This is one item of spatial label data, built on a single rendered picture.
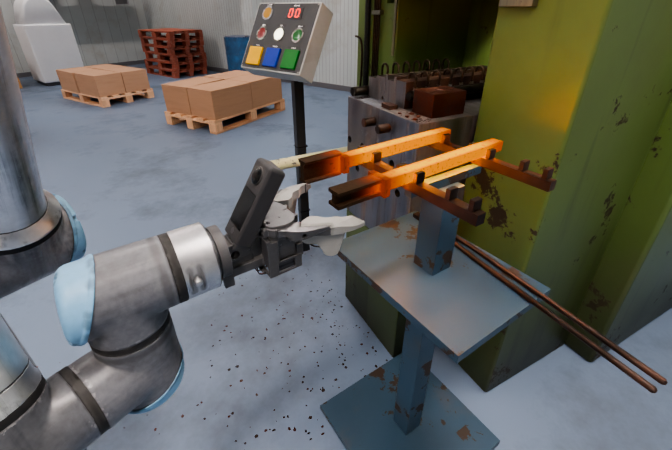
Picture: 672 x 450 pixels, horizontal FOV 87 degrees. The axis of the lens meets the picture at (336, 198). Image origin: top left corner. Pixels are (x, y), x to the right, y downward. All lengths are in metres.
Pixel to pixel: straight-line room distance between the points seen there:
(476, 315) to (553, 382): 0.88
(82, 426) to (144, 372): 0.07
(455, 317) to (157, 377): 0.52
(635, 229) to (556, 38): 0.72
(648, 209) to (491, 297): 0.71
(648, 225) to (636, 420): 0.65
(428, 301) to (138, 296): 0.54
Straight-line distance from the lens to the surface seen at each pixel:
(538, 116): 0.99
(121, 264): 0.46
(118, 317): 0.47
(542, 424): 1.51
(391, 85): 1.16
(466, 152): 0.77
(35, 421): 0.51
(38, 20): 7.93
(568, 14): 0.96
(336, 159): 0.69
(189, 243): 0.46
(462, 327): 0.75
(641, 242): 1.45
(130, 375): 0.53
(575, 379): 1.68
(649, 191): 1.40
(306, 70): 1.44
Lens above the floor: 1.18
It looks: 28 degrees down
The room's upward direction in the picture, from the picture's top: straight up
